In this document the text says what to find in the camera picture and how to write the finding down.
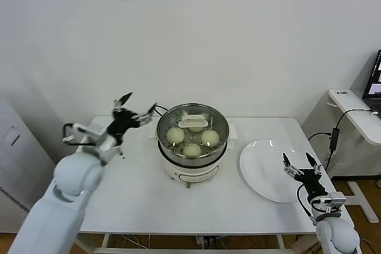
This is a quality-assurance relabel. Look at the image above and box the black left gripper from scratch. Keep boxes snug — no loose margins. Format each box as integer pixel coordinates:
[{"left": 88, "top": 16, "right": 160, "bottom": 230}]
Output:
[{"left": 107, "top": 92, "right": 158, "bottom": 143}]

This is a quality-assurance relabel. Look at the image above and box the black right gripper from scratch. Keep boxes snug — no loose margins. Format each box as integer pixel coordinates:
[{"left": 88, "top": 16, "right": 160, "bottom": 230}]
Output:
[{"left": 282, "top": 152, "right": 326, "bottom": 199}]

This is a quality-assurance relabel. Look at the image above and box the perforated steel steamer basket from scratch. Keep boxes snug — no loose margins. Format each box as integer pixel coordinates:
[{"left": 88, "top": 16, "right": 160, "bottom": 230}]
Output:
[{"left": 157, "top": 104, "right": 231, "bottom": 161}]

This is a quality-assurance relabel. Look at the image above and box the round white plate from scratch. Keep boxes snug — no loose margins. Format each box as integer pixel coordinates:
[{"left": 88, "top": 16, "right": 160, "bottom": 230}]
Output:
[{"left": 239, "top": 139, "right": 313, "bottom": 203}]

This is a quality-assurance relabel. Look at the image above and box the black laptop power adapter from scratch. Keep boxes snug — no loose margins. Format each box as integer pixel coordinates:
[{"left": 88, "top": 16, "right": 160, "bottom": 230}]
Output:
[{"left": 307, "top": 109, "right": 380, "bottom": 171}]

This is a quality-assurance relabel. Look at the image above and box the white electric cooker base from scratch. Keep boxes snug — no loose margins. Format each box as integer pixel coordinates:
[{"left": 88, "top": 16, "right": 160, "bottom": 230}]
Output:
[{"left": 148, "top": 123, "right": 239, "bottom": 190}]

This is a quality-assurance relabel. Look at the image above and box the black open laptop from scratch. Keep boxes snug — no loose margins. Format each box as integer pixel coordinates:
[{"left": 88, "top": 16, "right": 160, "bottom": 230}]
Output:
[{"left": 362, "top": 48, "right": 381, "bottom": 111}]

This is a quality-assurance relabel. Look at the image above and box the white power strip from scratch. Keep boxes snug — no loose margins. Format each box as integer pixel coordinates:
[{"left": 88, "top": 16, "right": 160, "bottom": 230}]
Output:
[{"left": 195, "top": 235, "right": 223, "bottom": 249}]

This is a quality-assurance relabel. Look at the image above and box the white metal cabinet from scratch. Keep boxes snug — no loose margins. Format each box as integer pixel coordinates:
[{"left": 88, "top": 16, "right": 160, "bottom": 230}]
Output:
[{"left": 0, "top": 92, "right": 60, "bottom": 234}]

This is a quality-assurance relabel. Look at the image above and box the black cooker power cable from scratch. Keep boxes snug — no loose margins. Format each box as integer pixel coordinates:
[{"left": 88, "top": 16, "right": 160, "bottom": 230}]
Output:
[{"left": 154, "top": 104, "right": 169, "bottom": 117}]

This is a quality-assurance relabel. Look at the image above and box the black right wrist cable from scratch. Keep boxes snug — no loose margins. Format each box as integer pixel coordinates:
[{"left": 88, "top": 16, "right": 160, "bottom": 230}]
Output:
[{"left": 296, "top": 185, "right": 318, "bottom": 227}]

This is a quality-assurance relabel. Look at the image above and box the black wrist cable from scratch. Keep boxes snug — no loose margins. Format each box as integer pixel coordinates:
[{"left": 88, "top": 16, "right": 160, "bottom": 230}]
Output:
[
  {"left": 296, "top": 185, "right": 318, "bottom": 227},
  {"left": 61, "top": 122, "right": 90, "bottom": 147}
]

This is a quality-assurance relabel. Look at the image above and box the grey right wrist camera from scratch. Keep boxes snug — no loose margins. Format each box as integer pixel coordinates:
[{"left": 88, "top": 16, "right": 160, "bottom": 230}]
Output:
[{"left": 314, "top": 193, "right": 346, "bottom": 215}]

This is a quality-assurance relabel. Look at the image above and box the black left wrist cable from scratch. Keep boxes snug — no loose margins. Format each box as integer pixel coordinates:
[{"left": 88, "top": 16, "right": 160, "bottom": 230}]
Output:
[{"left": 61, "top": 122, "right": 90, "bottom": 147}]

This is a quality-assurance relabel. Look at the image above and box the thin white floor cable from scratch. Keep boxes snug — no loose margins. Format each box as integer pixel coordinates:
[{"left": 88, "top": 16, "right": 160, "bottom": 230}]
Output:
[{"left": 110, "top": 234, "right": 151, "bottom": 249}]

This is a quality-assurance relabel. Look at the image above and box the white table frame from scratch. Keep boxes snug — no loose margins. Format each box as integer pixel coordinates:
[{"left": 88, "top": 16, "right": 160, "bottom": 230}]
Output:
[{"left": 93, "top": 233, "right": 286, "bottom": 254}]

